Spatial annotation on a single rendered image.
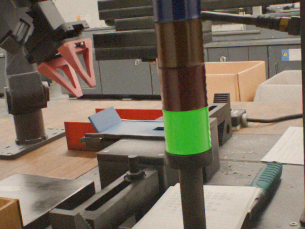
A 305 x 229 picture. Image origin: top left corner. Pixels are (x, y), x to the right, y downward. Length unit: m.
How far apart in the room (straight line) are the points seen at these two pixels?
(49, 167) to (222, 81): 2.17
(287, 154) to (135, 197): 0.37
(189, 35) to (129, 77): 5.74
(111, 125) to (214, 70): 2.84
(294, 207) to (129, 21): 0.32
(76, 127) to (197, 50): 0.61
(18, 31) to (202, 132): 0.40
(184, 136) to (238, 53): 5.03
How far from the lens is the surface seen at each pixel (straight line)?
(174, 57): 0.36
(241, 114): 1.02
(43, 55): 0.75
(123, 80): 6.16
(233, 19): 0.71
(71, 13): 6.56
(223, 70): 3.54
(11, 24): 0.70
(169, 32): 0.36
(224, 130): 0.91
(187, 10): 0.36
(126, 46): 0.60
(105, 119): 0.75
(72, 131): 0.96
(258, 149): 0.87
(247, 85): 3.05
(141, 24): 0.62
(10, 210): 0.55
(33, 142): 1.03
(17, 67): 1.00
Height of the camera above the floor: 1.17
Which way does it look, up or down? 13 degrees down
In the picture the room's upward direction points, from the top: 6 degrees counter-clockwise
